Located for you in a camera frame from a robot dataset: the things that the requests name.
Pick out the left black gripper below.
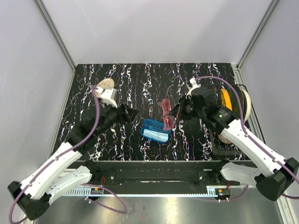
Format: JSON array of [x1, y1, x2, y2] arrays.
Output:
[[96, 99, 140, 136]]

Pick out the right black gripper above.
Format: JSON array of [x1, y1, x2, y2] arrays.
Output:
[[168, 94, 206, 121]]

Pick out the red frame sunglasses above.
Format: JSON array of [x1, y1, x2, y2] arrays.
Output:
[[159, 98, 174, 131]]

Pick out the blue glasses case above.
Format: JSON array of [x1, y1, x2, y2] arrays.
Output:
[[140, 119, 172, 144]]

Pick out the light blue cleaning cloth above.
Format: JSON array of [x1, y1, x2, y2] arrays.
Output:
[[143, 129, 169, 143]]

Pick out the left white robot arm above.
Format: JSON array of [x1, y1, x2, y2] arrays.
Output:
[[7, 104, 139, 220]]

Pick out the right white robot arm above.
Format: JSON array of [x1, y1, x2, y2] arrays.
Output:
[[168, 87, 299, 201]]

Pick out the speckled oval stone coaster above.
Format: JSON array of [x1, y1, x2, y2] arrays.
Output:
[[96, 78, 114, 96]]

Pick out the yellow plate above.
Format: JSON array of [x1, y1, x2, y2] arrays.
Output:
[[221, 89, 233, 111]]

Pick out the pink patterned mug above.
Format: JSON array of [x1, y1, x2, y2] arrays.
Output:
[[218, 134, 232, 144]]

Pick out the dark green plate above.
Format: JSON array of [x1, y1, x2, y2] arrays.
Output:
[[228, 84, 244, 118]]

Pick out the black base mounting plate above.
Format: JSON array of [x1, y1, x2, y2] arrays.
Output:
[[66, 160, 241, 196]]

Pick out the cream white plate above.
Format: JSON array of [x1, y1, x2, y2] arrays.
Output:
[[241, 89, 251, 121]]

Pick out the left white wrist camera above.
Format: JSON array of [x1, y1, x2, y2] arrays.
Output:
[[96, 87, 118, 108]]

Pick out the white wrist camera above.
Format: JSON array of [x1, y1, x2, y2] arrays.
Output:
[[96, 87, 118, 108], [185, 78, 201, 98]]

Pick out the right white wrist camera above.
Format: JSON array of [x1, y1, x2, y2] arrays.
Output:
[[185, 78, 201, 98]]

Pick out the black wire dish rack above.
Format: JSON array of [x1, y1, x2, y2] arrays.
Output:
[[205, 84, 254, 156]]

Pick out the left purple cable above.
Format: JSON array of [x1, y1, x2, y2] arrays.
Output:
[[8, 85, 128, 224]]

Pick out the purple cable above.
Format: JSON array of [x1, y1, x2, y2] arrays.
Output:
[[8, 85, 128, 224], [195, 76, 299, 202]]

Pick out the white cable duct strip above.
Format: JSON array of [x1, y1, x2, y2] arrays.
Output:
[[64, 186, 230, 198]]

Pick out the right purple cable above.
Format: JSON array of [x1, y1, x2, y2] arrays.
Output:
[[195, 76, 299, 202]]

